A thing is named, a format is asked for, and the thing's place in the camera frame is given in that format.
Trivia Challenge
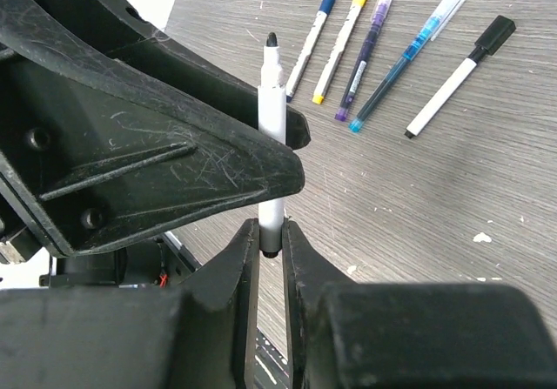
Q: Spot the white marker with blue end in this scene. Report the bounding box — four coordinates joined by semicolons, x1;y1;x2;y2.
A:
286;0;336;104

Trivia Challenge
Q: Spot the purple pen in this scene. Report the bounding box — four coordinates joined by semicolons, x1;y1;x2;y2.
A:
335;0;393;122

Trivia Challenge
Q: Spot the teal pen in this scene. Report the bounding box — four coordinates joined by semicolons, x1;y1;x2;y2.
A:
349;0;466;132

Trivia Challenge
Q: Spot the white marker with yellow end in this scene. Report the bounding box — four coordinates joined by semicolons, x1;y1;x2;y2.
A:
312;0;366;104

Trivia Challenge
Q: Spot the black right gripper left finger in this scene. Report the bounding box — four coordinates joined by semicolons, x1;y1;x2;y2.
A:
1;219;259;388

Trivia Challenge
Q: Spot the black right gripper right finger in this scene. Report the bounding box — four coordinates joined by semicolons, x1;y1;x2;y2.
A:
282;221;556;388

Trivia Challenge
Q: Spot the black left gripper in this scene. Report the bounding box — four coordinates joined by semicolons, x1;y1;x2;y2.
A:
1;0;305;289

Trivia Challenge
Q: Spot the white pen with black end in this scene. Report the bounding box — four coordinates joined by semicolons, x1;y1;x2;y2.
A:
258;32;286;258

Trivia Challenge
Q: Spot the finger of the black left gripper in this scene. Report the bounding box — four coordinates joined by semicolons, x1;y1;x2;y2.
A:
78;0;311;150

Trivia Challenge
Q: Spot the short white pen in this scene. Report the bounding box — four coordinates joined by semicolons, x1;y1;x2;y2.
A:
405;15;516;139

